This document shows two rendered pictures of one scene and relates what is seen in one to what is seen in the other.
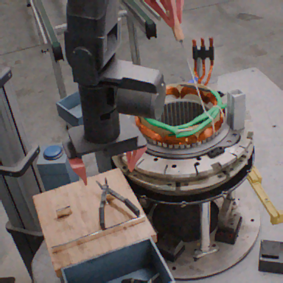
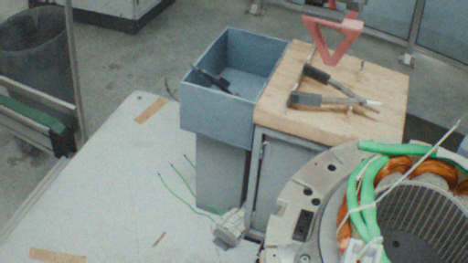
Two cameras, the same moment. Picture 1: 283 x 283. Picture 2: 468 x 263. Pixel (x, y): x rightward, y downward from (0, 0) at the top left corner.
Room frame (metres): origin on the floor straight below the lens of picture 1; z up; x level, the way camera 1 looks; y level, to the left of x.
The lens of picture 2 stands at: (0.79, -0.41, 1.47)
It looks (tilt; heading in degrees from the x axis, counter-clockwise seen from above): 42 degrees down; 125
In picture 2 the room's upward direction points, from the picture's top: 4 degrees clockwise
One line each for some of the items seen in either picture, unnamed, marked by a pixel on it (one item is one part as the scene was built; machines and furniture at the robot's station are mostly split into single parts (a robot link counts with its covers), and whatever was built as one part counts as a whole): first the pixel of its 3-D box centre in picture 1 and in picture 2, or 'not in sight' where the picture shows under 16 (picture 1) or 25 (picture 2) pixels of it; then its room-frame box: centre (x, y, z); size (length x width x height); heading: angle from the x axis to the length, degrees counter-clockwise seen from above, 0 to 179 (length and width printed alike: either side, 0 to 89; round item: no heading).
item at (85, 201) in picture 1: (91, 218); (341, 96); (0.60, 0.12, 1.05); 0.20 x 0.19 x 0.02; 17
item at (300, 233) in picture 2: (216, 151); (303, 224); (0.69, -0.14, 1.10); 0.03 x 0.01 x 0.01; 110
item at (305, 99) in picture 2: (132, 207); (305, 99); (0.58, 0.04, 1.09); 0.04 x 0.01 x 0.02; 32
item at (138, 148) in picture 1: (121, 152); (335, 26); (0.60, 0.04, 1.20); 0.07 x 0.07 x 0.09; 17
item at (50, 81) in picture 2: not in sight; (39, 80); (-0.80, 0.34, 0.28); 0.38 x 0.37 x 0.56; 104
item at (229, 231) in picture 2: not in sight; (238, 223); (0.51, 0.01, 0.80); 0.10 x 0.05 x 0.04; 88
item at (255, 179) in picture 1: (262, 190); not in sight; (0.85, -0.31, 0.80); 0.22 x 0.04 x 0.03; 7
